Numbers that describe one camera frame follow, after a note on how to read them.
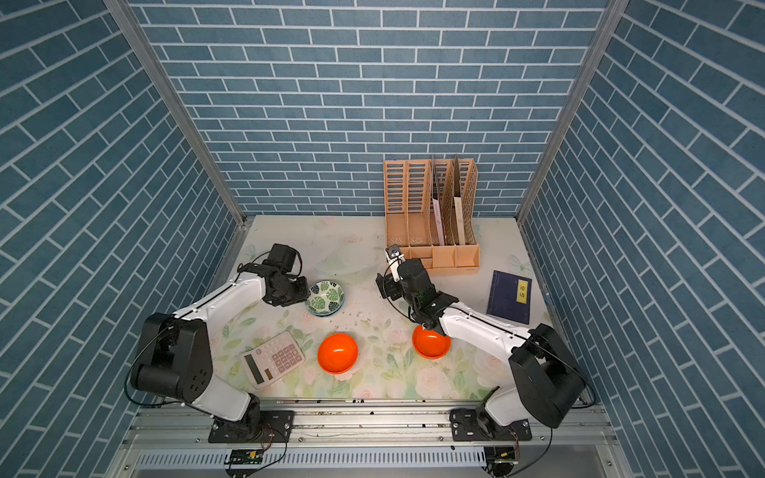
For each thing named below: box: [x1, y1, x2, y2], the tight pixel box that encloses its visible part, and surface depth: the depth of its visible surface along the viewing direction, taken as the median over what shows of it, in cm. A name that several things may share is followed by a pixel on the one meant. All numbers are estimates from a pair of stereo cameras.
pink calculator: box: [240, 330, 306, 390], surface depth 84 cm
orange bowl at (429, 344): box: [412, 324, 453, 360], surface depth 86 cm
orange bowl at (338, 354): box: [316, 332, 360, 376], surface depth 84 cm
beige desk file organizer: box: [382, 158, 481, 275], surface depth 107 cm
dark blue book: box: [486, 269, 533, 325], surface depth 101 cm
